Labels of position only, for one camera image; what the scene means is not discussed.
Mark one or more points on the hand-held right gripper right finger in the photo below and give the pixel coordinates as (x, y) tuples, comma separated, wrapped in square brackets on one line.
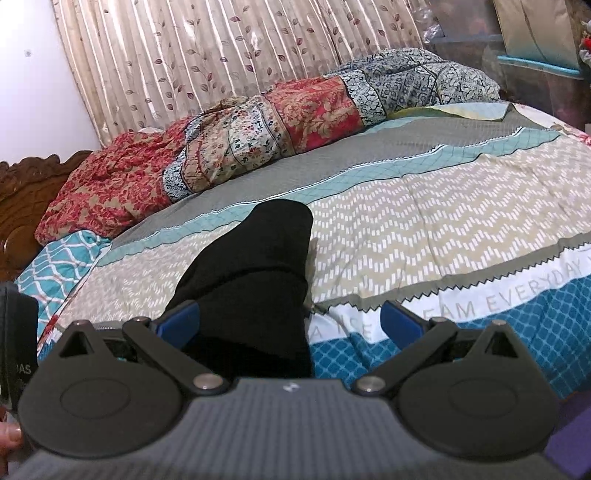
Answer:
[(401, 323)]

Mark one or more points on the clear plastic storage box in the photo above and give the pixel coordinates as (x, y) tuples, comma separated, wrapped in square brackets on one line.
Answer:
[(540, 97)]

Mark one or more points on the black pants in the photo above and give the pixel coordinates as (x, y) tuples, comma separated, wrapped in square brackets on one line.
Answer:
[(258, 277)]

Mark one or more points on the beige leaf print curtain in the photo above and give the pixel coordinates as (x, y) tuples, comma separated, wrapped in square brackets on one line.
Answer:
[(184, 55)]

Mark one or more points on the person's left hand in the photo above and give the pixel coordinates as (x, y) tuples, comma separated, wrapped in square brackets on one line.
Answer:
[(9, 436)]

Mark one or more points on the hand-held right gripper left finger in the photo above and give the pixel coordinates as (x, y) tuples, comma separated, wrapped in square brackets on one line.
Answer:
[(178, 325)]

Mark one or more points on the purple cloth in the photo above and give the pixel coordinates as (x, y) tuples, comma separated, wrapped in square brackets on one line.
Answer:
[(572, 443)]

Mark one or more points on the red floral patchwork quilt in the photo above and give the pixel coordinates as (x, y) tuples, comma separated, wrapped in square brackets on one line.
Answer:
[(300, 110)]

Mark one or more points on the teal white patterned pillow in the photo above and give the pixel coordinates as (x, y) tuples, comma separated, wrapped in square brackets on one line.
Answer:
[(60, 263)]

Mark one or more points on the beige flat board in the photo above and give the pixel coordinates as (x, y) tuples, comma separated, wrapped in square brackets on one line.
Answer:
[(540, 27)]

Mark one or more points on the patterned teal beige bedsheet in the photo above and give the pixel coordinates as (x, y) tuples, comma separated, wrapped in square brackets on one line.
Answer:
[(415, 207)]

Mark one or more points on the carved wooden headboard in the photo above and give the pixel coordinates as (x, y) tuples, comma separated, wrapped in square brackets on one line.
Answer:
[(23, 198)]

